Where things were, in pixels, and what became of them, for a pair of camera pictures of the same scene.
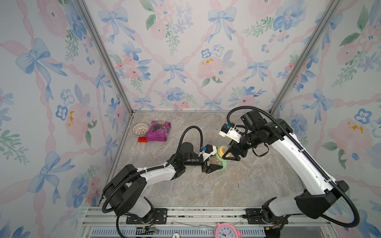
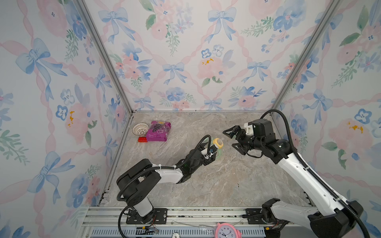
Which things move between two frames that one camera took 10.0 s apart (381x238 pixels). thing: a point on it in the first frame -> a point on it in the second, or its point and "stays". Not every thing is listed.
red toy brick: (142, 139) stays
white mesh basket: (140, 129) stays
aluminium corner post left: (84, 9) stays
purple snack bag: (158, 131) stays
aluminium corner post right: (305, 57) stays
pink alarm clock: (226, 230) stays
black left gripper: (210, 169) -> (210, 160)
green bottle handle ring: (224, 162) -> (220, 151)
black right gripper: (230, 147) -> (242, 132)
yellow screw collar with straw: (221, 150) -> (219, 142)
